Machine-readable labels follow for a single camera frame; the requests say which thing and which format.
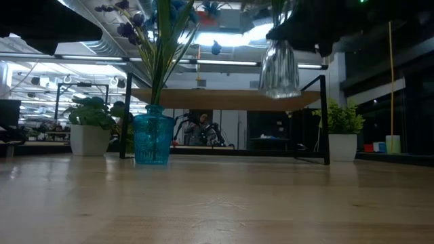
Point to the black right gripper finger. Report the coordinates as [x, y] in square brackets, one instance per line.
[283, 33]

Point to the clear ribbed glass vase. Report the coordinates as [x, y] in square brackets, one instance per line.
[279, 74]

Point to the purple artificial flower bunch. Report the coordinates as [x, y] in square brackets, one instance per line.
[126, 30]

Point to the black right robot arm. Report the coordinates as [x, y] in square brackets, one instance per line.
[390, 17]

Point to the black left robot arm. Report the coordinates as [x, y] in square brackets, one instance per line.
[44, 23]

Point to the black background robot arm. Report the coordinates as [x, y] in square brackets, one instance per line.
[220, 135]
[179, 123]

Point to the wooden shelf black metal legs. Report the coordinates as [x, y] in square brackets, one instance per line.
[223, 99]

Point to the small fern plant white pot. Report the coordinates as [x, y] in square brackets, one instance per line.
[342, 147]

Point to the person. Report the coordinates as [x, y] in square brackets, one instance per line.
[118, 105]
[200, 132]

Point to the red cup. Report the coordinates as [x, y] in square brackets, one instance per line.
[368, 148]

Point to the blue white cup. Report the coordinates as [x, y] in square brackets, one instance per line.
[381, 147]

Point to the green cup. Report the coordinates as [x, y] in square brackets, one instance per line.
[397, 145]

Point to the teal glass vase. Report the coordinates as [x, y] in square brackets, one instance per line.
[153, 139]

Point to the broad-leaf plant white pot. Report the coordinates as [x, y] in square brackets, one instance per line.
[89, 140]

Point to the small background potted plant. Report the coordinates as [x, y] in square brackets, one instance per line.
[32, 133]

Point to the black monitor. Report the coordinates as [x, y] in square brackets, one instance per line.
[10, 112]

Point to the black background rig frame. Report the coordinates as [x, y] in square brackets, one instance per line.
[81, 84]

